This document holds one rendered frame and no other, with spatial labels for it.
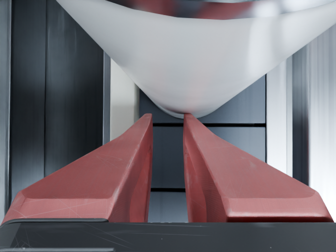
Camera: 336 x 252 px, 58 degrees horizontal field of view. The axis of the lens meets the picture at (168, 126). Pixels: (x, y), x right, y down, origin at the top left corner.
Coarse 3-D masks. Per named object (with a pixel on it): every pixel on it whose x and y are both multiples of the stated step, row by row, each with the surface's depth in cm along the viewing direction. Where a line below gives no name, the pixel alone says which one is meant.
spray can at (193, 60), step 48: (96, 0) 2; (144, 0) 2; (192, 0) 2; (240, 0) 2; (288, 0) 2; (144, 48) 3; (192, 48) 3; (240, 48) 3; (288, 48) 4; (192, 96) 7
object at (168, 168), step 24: (144, 96) 18; (240, 96) 18; (264, 96) 18; (168, 120) 18; (216, 120) 18; (240, 120) 18; (264, 120) 18; (168, 144) 18; (240, 144) 18; (264, 144) 18; (168, 168) 18; (168, 192) 18; (168, 216) 18
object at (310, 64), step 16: (304, 48) 10; (320, 48) 10; (304, 64) 10; (320, 64) 10; (304, 80) 10; (320, 80) 10; (304, 96) 10; (320, 96) 10; (304, 112) 10; (320, 112) 10; (304, 128) 10; (320, 128) 10; (304, 144) 10; (320, 144) 10; (304, 160) 10; (320, 160) 10; (304, 176) 10; (320, 176) 10; (320, 192) 9
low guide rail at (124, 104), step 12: (120, 72) 14; (120, 84) 14; (132, 84) 14; (120, 96) 14; (132, 96) 14; (120, 108) 14; (132, 108) 14; (120, 120) 14; (132, 120) 14; (120, 132) 14
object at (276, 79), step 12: (108, 60) 18; (108, 72) 18; (276, 72) 18; (108, 84) 18; (276, 84) 18; (108, 96) 18; (276, 96) 18; (108, 108) 18; (276, 108) 18; (108, 120) 18; (276, 120) 18; (108, 132) 18; (276, 132) 18; (276, 144) 18; (276, 156) 18; (276, 168) 18
